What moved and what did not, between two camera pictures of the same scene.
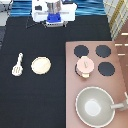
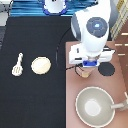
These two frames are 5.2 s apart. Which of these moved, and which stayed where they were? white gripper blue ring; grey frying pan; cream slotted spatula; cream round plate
Moved: white gripper blue ring
Stayed: cream round plate; cream slotted spatula; grey frying pan
